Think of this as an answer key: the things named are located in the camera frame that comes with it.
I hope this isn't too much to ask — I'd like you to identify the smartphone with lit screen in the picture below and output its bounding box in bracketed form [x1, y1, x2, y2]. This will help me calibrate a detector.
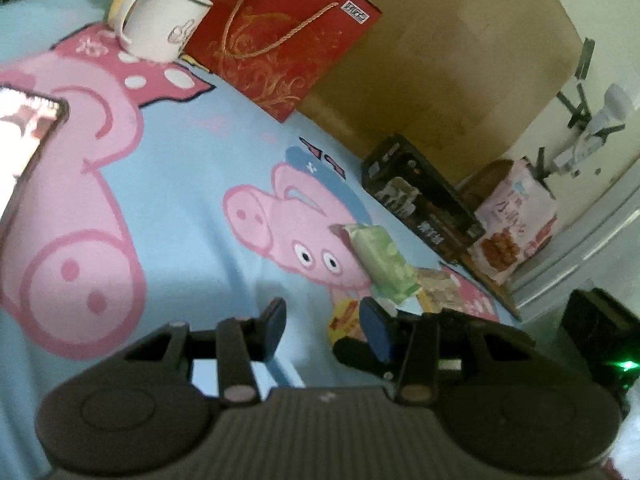
[1, 84, 70, 222]

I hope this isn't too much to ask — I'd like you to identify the pink fried twist snack bag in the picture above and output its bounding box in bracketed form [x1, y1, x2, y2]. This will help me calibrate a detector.
[469, 158, 559, 284]

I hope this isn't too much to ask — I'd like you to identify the white enamel mug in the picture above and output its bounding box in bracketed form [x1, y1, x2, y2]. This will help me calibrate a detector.
[113, 0, 213, 63]

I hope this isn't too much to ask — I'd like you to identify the yellow red snack packet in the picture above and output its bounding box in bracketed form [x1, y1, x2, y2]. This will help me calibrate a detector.
[328, 299, 367, 346]

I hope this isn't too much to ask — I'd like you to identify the clear nut snack bag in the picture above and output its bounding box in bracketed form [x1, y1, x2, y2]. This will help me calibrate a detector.
[416, 268, 464, 313]

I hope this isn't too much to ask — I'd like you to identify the black sheep print box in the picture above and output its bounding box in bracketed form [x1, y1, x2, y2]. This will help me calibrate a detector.
[361, 134, 485, 262]

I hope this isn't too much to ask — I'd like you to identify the white wall power adapter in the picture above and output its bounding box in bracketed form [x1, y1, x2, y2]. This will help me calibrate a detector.
[552, 82, 639, 174]

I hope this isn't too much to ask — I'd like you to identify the blue pig cartoon blanket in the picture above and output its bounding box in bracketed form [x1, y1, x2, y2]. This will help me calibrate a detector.
[1, 0, 504, 479]

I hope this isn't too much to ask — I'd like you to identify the red gift bag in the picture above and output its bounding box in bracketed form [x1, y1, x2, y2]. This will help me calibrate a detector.
[182, 0, 381, 122]

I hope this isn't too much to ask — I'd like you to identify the green leaf snack packet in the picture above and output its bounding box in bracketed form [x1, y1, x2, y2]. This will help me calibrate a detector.
[332, 224, 420, 304]

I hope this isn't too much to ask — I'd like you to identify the large brown cardboard sheet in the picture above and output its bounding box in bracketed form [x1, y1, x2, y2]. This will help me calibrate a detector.
[299, 0, 582, 183]

